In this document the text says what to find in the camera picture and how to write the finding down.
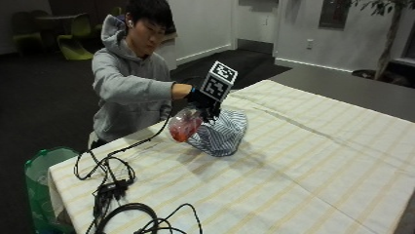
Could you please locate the dark wall frame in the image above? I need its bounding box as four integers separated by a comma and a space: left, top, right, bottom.
318, 0, 352, 30

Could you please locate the white marker cube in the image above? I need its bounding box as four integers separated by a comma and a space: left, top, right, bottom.
198, 60, 238, 103

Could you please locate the green chair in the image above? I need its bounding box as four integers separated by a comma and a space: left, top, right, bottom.
56, 13, 94, 61
10, 11, 44, 55

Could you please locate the green bag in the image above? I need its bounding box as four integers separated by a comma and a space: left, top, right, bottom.
24, 146, 80, 234

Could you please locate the clear bag with red contents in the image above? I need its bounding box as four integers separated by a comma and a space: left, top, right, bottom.
167, 106, 205, 143

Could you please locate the black plant pot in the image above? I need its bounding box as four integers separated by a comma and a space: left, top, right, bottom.
351, 68, 415, 89

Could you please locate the black cable bundle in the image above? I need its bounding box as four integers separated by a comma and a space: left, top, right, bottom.
73, 111, 205, 234

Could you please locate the indoor tree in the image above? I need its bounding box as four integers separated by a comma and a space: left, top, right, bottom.
351, 0, 415, 81

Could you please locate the cream striped tablecloth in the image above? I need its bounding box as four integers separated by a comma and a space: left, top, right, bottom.
46, 79, 415, 234

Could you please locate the blue striped cloth bag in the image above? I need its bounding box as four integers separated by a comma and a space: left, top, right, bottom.
185, 108, 249, 158

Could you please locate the dark round table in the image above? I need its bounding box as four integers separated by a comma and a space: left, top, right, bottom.
34, 13, 81, 50

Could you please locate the the person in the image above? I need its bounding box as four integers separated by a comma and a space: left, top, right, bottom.
86, 0, 194, 150

